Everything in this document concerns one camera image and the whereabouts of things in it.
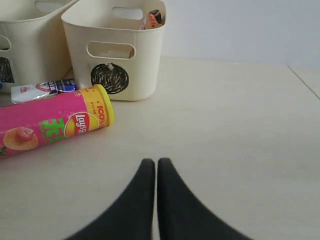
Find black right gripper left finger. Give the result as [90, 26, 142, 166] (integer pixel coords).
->
[68, 158, 155, 240]

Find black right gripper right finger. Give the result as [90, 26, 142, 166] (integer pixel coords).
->
[157, 157, 250, 240]

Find pink chips can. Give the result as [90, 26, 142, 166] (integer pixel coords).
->
[0, 84, 115, 159]

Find white blue milk carton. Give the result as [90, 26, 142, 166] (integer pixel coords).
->
[11, 78, 78, 104]

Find orange noodle packet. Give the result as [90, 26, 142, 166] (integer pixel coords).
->
[139, 9, 165, 30]

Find cream bin with circle mark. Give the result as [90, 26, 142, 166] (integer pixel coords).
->
[61, 0, 166, 101]

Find cream bin with square mark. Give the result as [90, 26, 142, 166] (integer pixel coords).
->
[0, 0, 75, 93]

